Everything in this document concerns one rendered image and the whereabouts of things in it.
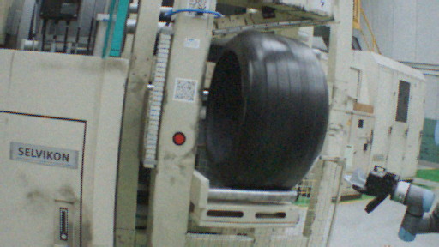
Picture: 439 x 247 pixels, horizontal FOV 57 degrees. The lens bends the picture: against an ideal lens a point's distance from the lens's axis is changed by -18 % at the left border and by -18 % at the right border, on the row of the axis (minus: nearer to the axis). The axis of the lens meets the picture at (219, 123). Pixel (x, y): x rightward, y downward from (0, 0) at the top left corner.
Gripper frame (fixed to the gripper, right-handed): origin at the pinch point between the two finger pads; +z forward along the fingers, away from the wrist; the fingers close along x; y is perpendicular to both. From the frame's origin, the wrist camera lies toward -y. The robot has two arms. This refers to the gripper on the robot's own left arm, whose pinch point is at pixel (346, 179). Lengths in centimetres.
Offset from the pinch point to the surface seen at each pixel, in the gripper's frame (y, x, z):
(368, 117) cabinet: -165, -462, 120
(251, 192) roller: -7.8, 15.1, 28.9
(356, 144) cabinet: -195, -428, 122
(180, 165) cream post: 0, 26, 51
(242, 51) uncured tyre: 36, 4, 43
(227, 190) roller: -6.2, 21.3, 34.5
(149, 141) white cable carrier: 8, 31, 60
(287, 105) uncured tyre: 24.1, 10.1, 21.6
